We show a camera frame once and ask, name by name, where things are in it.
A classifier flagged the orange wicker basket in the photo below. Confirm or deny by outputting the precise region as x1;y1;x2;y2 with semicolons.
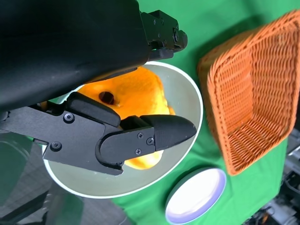
197;9;300;176

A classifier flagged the green tablecloth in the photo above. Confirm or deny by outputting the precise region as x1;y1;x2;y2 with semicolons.
110;0;300;225

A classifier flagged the orange ring-shaped bread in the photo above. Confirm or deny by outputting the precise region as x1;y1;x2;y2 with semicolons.
77;67;176;124

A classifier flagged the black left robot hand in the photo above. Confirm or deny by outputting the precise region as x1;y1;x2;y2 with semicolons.
0;0;197;176

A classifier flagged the lavender round plate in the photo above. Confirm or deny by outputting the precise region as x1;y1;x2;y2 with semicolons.
165;167;227;225

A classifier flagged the pale grey-green bowl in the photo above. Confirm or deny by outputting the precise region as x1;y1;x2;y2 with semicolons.
42;61;204;199

